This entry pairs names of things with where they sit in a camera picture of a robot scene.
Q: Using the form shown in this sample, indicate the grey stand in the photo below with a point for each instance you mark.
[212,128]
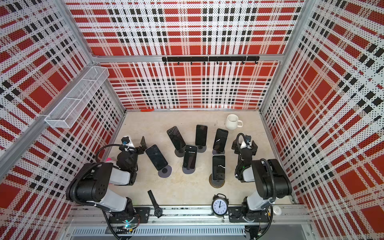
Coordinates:
[201,149]
[165,172]
[180,153]

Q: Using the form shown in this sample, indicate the grey stand back left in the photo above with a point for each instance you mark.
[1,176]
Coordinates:
[180,153]

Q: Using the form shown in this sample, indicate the white wire mesh basket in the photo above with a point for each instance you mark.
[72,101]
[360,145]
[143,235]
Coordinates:
[68,110]

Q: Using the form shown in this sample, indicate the purple phone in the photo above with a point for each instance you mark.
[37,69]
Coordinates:
[190,156]

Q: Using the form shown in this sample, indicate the black wrist watch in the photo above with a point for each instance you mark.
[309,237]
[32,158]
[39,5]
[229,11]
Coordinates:
[158,211]

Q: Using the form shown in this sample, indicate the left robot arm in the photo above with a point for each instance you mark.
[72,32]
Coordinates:
[90,187]

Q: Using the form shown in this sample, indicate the pink white plush toy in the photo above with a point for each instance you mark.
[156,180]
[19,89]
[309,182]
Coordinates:
[109,160]

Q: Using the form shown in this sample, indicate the black phone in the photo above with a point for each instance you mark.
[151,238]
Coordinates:
[220,140]
[219,167]
[176,138]
[156,157]

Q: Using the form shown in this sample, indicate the green phone back centre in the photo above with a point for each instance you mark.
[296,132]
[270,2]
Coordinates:
[201,135]

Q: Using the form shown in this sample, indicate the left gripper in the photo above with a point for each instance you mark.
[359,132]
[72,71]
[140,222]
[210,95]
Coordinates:
[143,146]

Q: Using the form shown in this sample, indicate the grey stand back centre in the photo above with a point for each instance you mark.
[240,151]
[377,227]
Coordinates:
[201,149]

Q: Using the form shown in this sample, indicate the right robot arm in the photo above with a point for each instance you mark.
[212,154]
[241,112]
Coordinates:
[269,177]

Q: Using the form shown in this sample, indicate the black hook rail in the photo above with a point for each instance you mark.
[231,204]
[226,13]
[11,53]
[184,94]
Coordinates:
[211,59]

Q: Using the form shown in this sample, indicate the black alarm clock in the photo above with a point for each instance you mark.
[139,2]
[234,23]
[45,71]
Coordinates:
[220,205]

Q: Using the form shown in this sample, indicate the grey stand far left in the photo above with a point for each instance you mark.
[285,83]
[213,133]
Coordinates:
[165,172]

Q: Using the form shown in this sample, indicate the white ceramic mug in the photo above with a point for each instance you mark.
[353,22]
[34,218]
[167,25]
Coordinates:
[233,122]

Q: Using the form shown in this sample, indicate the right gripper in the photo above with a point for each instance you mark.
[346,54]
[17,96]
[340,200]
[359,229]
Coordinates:
[235,145]

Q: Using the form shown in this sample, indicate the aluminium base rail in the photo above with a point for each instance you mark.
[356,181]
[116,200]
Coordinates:
[291,222]

